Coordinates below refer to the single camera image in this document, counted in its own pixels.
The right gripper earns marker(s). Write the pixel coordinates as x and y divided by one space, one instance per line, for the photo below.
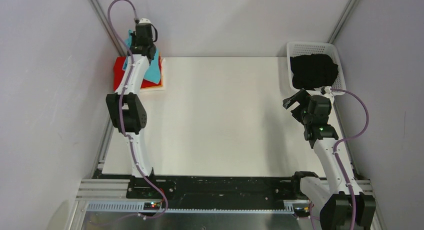
301 97

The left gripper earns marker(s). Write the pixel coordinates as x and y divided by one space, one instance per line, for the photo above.
133 37

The cyan t-shirt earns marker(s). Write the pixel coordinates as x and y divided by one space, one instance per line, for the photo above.
153 74

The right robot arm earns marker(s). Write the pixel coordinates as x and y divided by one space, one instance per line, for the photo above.
342 203

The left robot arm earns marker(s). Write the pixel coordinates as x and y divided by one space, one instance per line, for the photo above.
126 110

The black t-shirt in basket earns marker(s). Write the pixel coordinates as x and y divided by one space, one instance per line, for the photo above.
313 71

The folded red t-shirt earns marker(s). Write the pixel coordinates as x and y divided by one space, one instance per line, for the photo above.
119 73

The folded orange t-shirt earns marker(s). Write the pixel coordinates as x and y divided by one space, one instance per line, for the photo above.
155 88

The folded white t-shirt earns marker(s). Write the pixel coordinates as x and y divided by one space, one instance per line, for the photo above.
159 89

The white plastic basket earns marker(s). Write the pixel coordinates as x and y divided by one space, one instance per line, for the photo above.
297 48

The right controller board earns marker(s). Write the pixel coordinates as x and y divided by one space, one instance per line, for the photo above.
302 212

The controller board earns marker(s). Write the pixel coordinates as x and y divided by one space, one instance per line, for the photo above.
152 206
302 212

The left controller board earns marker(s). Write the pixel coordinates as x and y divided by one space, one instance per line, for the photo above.
152 206

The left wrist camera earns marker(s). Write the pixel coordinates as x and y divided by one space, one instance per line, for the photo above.
142 21

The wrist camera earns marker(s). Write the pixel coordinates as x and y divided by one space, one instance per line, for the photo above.
327 92
142 21

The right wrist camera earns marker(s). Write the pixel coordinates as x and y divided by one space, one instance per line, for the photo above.
327 92

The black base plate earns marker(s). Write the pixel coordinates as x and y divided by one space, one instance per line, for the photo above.
217 193

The aluminium frame rail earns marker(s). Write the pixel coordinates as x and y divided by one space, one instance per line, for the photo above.
101 204

